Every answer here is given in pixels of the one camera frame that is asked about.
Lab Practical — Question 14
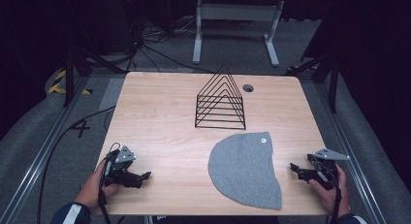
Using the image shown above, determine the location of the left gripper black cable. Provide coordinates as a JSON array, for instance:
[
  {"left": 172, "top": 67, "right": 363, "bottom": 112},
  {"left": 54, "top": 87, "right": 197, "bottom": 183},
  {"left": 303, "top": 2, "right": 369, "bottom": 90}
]
[{"left": 97, "top": 142, "right": 121, "bottom": 224}]

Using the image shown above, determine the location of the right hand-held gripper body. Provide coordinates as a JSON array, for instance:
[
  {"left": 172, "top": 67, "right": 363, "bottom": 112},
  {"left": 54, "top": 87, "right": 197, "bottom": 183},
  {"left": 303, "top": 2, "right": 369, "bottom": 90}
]
[{"left": 303, "top": 147, "right": 351, "bottom": 191}]

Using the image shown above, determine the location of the aluminium floor rail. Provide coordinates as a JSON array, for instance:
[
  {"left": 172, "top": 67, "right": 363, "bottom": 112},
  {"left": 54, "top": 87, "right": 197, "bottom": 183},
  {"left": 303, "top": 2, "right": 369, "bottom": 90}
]
[
  {"left": 314, "top": 82, "right": 390, "bottom": 224},
  {"left": 0, "top": 74, "right": 92, "bottom": 224}
]

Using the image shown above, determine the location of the person's left hand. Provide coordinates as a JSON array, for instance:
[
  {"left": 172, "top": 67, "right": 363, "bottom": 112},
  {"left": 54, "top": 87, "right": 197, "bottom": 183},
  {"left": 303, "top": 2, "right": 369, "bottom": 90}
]
[{"left": 74, "top": 159, "right": 120, "bottom": 210}]

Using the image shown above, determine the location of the black metal stand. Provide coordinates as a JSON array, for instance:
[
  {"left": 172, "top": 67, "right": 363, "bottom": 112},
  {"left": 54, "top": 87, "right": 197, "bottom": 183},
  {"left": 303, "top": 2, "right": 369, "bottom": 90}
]
[
  {"left": 284, "top": 51, "right": 341, "bottom": 114},
  {"left": 62, "top": 44, "right": 128, "bottom": 109}
]

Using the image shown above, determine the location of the black tape floor mark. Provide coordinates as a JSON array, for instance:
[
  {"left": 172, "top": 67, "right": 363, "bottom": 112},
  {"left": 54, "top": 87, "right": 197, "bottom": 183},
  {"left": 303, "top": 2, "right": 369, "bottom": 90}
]
[{"left": 69, "top": 119, "right": 92, "bottom": 139}]

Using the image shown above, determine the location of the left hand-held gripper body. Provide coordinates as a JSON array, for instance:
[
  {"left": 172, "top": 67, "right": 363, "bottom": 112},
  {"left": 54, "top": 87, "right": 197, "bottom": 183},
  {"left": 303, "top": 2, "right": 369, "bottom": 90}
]
[{"left": 102, "top": 144, "right": 143, "bottom": 189}]

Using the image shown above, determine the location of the grey knit beanie hat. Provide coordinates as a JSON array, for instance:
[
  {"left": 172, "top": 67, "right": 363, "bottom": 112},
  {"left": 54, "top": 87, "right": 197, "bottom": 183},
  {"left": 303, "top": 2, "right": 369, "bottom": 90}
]
[{"left": 207, "top": 131, "right": 283, "bottom": 211}]

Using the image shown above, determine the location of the black wire triangular rack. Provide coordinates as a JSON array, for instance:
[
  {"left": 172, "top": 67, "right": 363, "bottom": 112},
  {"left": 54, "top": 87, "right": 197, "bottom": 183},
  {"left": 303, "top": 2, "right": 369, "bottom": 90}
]
[{"left": 194, "top": 64, "right": 247, "bottom": 131}]

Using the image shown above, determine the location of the black floor cable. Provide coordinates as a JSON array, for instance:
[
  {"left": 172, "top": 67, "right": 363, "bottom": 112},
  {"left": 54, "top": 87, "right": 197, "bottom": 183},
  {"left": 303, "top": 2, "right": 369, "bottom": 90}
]
[{"left": 36, "top": 105, "right": 116, "bottom": 224}]

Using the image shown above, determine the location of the yellow black hazard tape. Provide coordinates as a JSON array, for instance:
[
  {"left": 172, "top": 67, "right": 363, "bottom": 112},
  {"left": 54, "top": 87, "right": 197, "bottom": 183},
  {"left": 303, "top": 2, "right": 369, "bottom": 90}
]
[{"left": 47, "top": 69, "right": 94, "bottom": 96}]

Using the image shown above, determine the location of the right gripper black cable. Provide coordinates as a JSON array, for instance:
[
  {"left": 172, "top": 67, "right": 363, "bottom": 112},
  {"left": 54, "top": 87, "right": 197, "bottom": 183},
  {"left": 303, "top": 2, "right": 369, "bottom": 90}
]
[{"left": 328, "top": 172, "right": 344, "bottom": 224}]

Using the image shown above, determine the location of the person's right hand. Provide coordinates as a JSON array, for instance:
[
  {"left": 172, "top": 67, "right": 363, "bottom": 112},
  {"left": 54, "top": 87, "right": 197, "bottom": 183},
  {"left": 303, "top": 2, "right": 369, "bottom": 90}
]
[{"left": 307, "top": 163, "right": 352, "bottom": 217}]

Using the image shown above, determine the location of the white metal desk frame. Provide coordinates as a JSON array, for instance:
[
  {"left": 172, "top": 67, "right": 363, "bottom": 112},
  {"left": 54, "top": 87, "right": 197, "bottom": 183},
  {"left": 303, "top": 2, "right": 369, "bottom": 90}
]
[{"left": 192, "top": 0, "right": 286, "bottom": 68}]

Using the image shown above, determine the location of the bundle of black floor cables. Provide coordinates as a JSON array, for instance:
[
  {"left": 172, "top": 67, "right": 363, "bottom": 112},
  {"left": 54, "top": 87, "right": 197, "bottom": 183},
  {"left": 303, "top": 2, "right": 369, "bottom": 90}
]
[{"left": 127, "top": 15, "right": 214, "bottom": 74}]

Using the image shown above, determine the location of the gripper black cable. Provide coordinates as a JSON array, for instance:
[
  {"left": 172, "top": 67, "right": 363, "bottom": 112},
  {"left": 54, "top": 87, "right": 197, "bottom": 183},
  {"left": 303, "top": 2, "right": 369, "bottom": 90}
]
[
  {"left": 97, "top": 142, "right": 121, "bottom": 224},
  {"left": 328, "top": 172, "right": 344, "bottom": 224}
]

